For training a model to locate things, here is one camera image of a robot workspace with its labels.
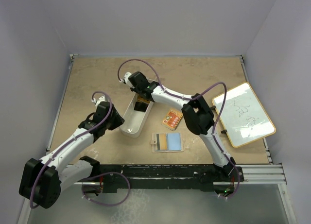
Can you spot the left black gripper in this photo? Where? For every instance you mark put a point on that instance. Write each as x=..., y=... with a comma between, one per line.
x=118, y=120

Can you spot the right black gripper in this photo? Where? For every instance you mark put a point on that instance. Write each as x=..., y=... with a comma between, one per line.
x=135, y=89

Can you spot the white oblong plastic tray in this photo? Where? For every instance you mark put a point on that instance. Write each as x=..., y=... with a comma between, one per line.
x=134, y=120

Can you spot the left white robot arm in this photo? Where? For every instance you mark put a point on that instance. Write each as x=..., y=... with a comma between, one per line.
x=44, y=179

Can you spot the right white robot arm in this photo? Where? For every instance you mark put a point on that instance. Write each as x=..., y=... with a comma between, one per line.
x=197, y=114

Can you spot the black card in tray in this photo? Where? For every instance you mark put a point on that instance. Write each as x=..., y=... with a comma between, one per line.
x=140, y=106

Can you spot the orange spiral notebook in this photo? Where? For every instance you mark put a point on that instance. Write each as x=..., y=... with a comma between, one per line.
x=172, y=119

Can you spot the yellow framed whiteboard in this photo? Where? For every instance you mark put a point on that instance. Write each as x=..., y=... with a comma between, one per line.
x=243, y=116

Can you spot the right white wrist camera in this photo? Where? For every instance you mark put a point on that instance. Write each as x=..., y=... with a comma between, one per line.
x=125, y=79

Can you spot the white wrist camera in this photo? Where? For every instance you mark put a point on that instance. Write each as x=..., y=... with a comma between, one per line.
x=97, y=101
x=125, y=79

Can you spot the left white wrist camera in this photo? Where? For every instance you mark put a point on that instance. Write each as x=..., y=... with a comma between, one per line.
x=97, y=101

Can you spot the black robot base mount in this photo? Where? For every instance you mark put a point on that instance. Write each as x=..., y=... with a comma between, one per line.
x=201, y=177

